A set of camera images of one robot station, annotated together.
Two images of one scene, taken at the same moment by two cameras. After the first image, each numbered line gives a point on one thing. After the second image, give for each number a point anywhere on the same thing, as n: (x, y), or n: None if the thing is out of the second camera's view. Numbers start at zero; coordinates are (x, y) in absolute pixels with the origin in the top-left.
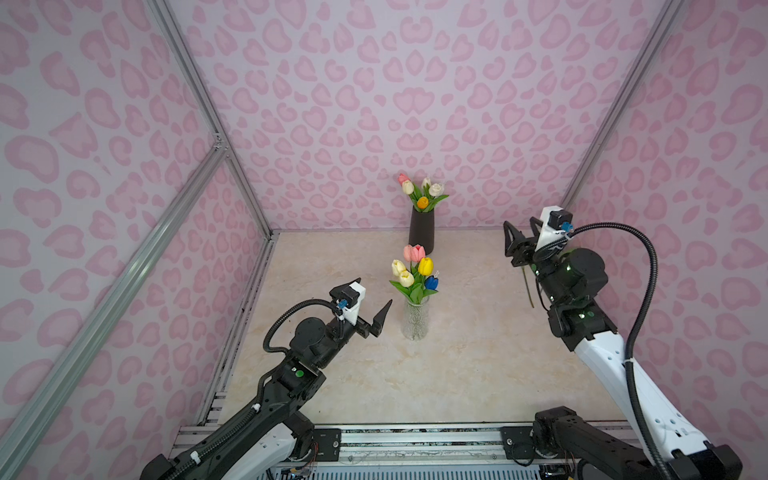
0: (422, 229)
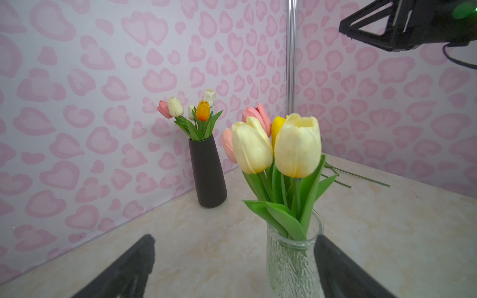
0: (209, 174)
